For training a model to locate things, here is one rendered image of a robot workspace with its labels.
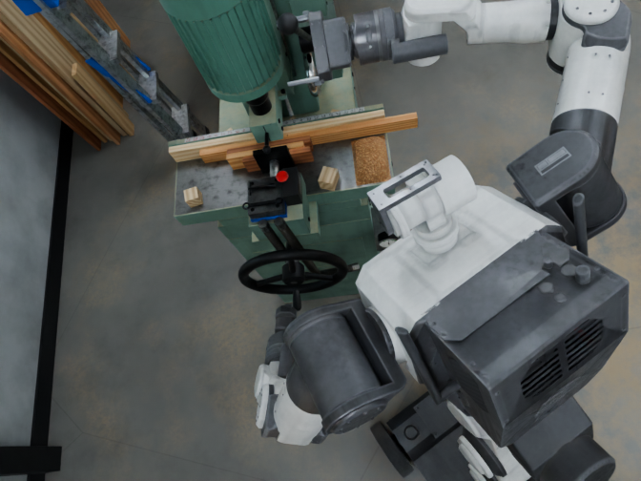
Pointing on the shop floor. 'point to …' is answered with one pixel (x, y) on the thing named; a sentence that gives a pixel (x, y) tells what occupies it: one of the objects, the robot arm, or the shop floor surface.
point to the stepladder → (150, 89)
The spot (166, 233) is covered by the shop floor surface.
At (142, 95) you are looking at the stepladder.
